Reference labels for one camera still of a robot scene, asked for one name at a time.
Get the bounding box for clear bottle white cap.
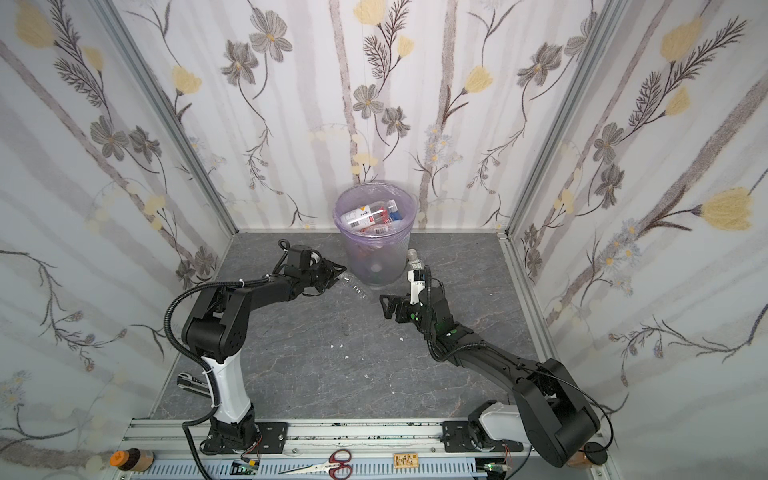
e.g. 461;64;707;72
339;272;371;300

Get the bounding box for red-cap clear bottle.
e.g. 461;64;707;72
360;209;402;235

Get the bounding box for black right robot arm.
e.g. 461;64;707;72
379;283;609;467

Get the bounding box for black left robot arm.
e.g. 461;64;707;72
163;239;346;455

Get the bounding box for small clear bottle by bin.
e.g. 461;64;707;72
407;249;424;271

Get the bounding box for purple-lined mesh trash bin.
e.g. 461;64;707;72
333;182;417;287

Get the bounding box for small wooden tag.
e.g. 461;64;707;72
393;453;420;470

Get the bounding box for brown jar black lid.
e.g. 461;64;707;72
566;442;608;470

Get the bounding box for orange-capped spool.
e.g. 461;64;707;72
109;448;155;472

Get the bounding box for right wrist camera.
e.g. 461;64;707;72
407;266;428;305

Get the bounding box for red-handled scissors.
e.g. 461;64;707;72
281;449;353;480

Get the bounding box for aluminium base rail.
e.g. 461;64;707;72
120;419;612;479

